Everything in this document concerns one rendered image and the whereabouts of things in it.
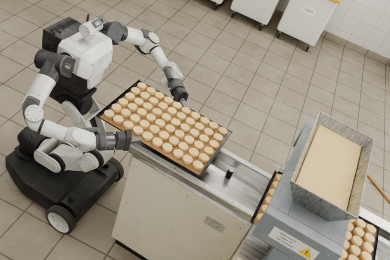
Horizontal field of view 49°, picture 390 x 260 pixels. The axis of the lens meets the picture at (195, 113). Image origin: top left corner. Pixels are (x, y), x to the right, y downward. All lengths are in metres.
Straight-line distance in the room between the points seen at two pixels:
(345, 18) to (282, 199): 4.46
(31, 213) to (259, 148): 1.96
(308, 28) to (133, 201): 3.62
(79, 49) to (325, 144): 1.26
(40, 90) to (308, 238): 1.30
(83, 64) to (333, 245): 1.39
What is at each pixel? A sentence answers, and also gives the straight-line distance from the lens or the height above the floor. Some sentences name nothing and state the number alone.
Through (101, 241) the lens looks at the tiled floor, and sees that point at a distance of 2.90.
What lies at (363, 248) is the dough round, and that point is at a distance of 2.32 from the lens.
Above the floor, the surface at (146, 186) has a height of 0.69.
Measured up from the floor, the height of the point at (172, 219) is 0.56.
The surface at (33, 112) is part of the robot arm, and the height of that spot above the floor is 1.11.
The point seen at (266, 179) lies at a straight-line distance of 2.33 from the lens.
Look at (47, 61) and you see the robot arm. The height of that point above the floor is 1.22.
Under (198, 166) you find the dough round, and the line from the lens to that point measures 2.03.
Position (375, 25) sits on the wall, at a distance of 6.11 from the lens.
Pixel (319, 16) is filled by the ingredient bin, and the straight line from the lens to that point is 5.38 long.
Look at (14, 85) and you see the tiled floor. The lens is 3.85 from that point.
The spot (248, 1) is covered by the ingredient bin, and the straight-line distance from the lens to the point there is 5.48.
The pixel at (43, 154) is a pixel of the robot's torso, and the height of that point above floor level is 0.33.
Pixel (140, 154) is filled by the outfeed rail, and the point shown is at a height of 0.87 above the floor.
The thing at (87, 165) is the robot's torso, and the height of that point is 0.49.
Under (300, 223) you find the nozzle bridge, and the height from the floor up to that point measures 1.18.
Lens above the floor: 2.47
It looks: 39 degrees down
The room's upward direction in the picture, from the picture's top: 20 degrees clockwise
